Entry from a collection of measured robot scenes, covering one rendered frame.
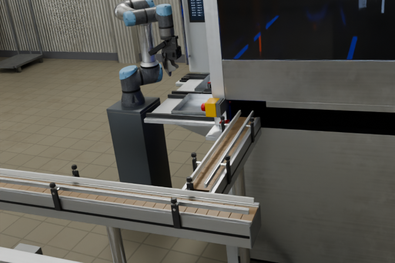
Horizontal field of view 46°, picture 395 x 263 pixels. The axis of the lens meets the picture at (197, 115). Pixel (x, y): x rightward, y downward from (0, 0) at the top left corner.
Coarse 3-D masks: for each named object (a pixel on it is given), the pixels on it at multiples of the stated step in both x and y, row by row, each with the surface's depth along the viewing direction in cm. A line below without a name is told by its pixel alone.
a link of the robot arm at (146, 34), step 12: (132, 0) 269; (144, 0) 270; (144, 24) 275; (144, 36) 279; (144, 48) 283; (144, 60) 287; (156, 60) 291; (144, 72) 288; (156, 72) 290; (144, 84) 292
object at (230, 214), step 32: (0, 192) 180; (32, 192) 176; (64, 192) 174; (96, 192) 165; (128, 192) 169; (160, 192) 163; (192, 192) 158; (96, 224) 168; (128, 224) 162; (160, 224) 157; (192, 224) 152; (224, 224) 147; (256, 224) 151
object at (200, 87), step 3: (207, 78) 292; (204, 81) 286; (207, 81) 292; (210, 81) 292; (201, 84) 282; (204, 84) 287; (207, 84) 288; (195, 87) 274; (198, 87) 278; (201, 87) 282; (204, 87) 282; (207, 87) 282; (195, 90) 273; (198, 90) 272; (201, 90) 272; (204, 90) 271; (207, 90) 270; (210, 90) 270
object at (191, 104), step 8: (192, 96) 265; (200, 96) 264; (208, 96) 262; (184, 104) 259; (192, 104) 258; (200, 104) 257; (176, 112) 243; (184, 112) 241; (192, 112) 240; (200, 112) 238
